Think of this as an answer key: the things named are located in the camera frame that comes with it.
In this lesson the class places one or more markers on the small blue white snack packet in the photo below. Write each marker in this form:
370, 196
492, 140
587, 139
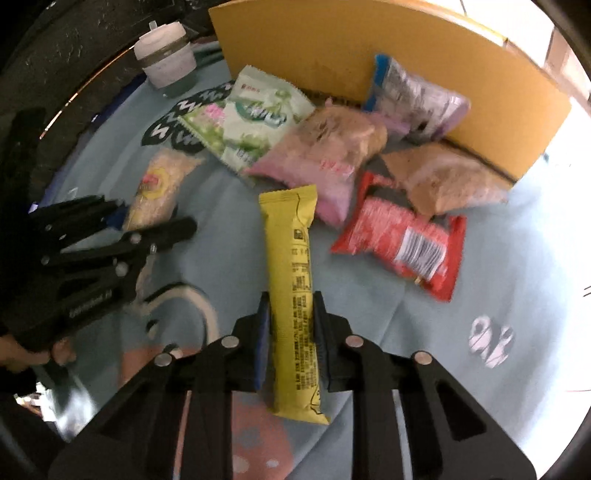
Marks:
415, 101

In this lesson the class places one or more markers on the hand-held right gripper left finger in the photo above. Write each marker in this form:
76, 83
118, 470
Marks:
262, 344

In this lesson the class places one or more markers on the brown snack packet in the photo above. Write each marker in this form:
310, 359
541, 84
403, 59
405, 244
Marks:
448, 184

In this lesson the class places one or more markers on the person's left hand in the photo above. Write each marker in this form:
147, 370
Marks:
46, 357

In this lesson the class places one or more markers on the green white snack packet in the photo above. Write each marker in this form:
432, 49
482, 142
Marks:
268, 120

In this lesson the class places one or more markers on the green pink snack packet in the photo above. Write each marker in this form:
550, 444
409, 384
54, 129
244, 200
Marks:
203, 122

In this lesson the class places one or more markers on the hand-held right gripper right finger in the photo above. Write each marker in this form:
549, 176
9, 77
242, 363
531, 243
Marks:
322, 344

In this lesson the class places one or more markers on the yellow cardboard box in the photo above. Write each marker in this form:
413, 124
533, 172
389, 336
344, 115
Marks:
360, 50

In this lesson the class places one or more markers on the white cup with green band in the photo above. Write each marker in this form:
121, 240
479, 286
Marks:
166, 55

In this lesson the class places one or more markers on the red snack packet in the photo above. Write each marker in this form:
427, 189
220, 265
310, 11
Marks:
392, 230

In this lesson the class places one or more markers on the light blue printed blanket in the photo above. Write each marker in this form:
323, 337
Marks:
485, 258

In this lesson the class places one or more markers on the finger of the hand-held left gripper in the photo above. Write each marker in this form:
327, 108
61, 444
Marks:
152, 235
78, 214

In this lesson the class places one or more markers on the yellow long snack packet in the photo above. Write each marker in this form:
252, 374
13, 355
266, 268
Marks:
288, 258

